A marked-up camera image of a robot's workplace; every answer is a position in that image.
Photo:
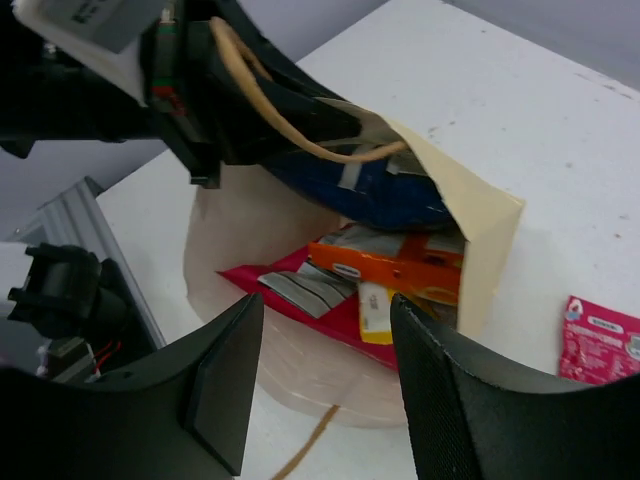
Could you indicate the brown paper bag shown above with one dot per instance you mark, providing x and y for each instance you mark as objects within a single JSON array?
[{"x": 255, "y": 219}]

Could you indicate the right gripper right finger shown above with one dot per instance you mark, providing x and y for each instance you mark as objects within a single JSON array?
[{"x": 475, "y": 414}]

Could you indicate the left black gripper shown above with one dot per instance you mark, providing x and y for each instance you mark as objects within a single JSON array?
[{"x": 51, "y": 96}]

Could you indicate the orange snack packet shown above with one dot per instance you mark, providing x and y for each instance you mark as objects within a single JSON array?
[{"x": 424, "y": 264}]

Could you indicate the magenta large snack packet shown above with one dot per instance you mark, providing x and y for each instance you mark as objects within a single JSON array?
[{"x": 317, "y": 298}]

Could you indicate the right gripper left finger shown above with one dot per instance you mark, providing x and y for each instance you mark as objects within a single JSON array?
[{"x": 181, "y": 412}]

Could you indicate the small red snack packet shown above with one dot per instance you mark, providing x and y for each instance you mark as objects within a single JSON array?
[{"x": 599, "y": 345}]

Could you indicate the yellow snack packet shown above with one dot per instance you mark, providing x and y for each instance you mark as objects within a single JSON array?
[{"x": 375, "y": 307}]

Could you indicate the blue snack packet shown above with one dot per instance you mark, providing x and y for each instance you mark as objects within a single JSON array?
[{"x": 389, "y": 194}]

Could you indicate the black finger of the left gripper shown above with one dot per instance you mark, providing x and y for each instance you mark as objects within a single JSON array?
[{"x": 235, "y": 133}]

